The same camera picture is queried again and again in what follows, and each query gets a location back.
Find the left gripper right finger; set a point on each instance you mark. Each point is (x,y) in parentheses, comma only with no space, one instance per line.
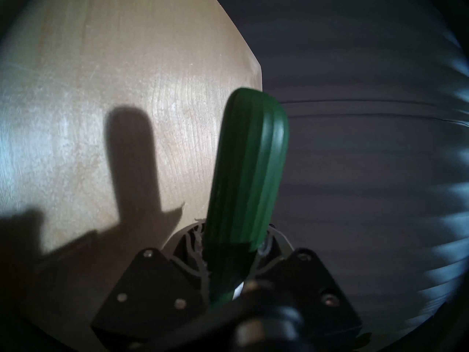
(315,292)

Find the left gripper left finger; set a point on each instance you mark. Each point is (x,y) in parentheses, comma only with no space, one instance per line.
(146,292)

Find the grey pleated curtain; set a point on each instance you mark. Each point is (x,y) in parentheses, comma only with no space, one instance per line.
(366,171)

